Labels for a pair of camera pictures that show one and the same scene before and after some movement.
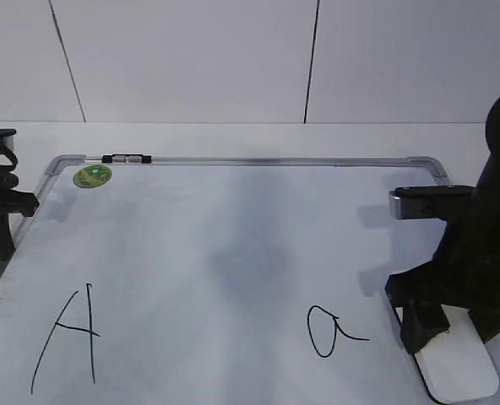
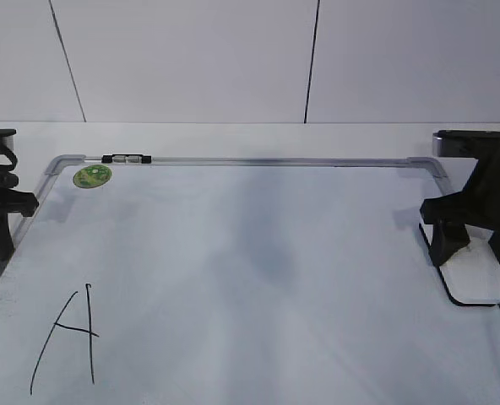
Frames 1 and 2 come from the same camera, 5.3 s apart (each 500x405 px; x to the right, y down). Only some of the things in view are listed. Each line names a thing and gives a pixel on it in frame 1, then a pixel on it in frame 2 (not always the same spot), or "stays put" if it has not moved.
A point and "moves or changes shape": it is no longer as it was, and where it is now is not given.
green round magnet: (92, 176) stays put
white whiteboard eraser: (458, 365) moves or changes shape
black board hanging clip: (127, 158) stays put
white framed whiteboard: (207, 281) stays put
